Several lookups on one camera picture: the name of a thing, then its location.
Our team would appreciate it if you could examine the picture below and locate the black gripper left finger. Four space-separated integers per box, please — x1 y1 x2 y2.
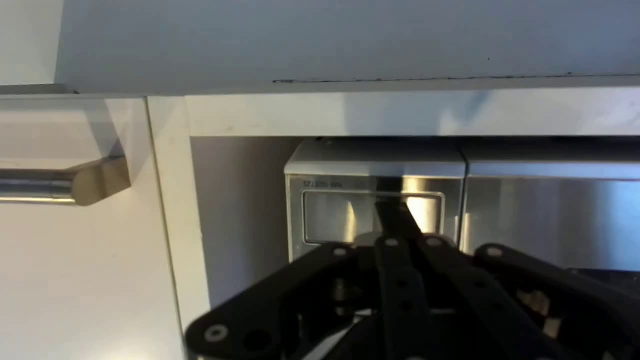
183 199 427 360

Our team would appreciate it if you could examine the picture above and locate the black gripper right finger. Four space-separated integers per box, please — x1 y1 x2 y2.
391 199 640 360

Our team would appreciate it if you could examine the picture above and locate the stainless steel microwave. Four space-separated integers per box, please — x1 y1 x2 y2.
282 139 640 276

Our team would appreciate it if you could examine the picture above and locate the cream cabinet door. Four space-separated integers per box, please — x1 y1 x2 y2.
0 94 186 360

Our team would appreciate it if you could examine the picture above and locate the brushed metal cabinet handle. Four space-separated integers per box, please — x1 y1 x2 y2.
0 155 132 208

